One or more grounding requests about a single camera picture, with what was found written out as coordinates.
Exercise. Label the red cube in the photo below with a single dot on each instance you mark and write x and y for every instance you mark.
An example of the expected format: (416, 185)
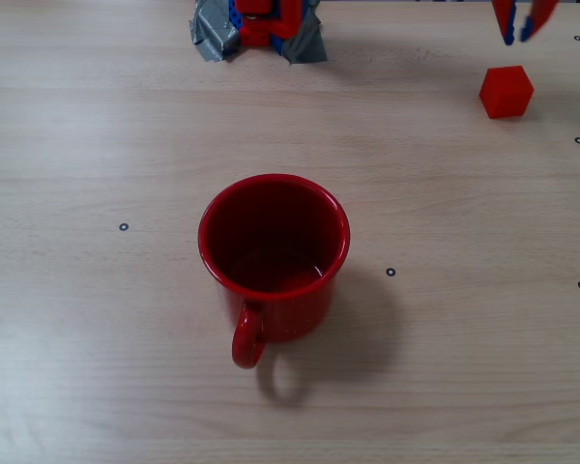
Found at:
(506, 94)

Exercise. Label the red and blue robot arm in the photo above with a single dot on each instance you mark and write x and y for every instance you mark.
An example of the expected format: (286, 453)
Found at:
(258, 29)

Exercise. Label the red enamel mug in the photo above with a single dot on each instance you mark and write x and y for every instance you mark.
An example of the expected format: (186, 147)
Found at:
(275, 241)

